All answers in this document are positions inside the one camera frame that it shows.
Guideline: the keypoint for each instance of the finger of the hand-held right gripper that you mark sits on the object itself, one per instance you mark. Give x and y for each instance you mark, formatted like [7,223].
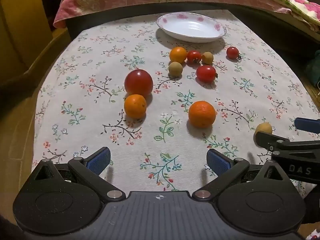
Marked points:
[265,138]
[306,125]

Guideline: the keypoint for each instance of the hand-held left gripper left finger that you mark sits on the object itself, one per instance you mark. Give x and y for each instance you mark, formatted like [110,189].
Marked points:
[100,158]

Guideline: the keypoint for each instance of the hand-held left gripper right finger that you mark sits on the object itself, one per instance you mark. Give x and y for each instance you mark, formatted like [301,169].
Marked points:
[217,161]

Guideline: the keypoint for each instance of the brown longan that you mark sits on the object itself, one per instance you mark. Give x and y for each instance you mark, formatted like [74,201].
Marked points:
[175,69]
[263,128]
[207,57]

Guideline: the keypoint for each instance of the orange mandarin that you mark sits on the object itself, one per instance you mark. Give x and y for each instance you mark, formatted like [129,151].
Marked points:
[135,106]
[202,113]

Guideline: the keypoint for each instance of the large red tomato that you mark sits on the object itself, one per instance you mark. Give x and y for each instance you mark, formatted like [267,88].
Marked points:
[138,82]

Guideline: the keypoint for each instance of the medium red tomato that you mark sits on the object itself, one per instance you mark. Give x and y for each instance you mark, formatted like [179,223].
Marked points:
[206,73]

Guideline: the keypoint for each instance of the smooth yellow-orange orange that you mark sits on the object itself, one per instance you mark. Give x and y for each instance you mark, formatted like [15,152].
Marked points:
[178,54]

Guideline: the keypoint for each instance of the white plate with pink flowers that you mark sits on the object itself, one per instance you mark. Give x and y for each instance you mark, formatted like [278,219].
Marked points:
[191,27]

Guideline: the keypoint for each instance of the floral tablecloth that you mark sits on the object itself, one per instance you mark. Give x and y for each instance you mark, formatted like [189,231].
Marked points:
[87,120]

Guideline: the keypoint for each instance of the green bag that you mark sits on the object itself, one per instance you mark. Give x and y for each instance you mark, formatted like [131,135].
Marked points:
[314,71]

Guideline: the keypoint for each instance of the small red tomato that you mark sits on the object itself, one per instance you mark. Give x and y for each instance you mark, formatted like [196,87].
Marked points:
[194,56]
[232,52]

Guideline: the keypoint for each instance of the yellow wooden furniture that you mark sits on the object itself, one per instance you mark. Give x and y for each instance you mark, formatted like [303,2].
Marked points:
[22,22]

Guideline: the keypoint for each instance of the dark bed frame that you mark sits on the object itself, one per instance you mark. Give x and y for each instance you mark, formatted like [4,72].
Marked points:
[100,17]

